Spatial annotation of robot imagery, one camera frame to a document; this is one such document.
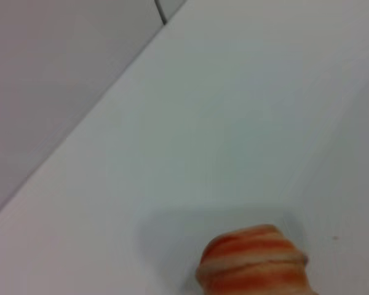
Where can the orange striped bread loaf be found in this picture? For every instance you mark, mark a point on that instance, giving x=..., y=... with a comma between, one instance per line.
x=252, y=264

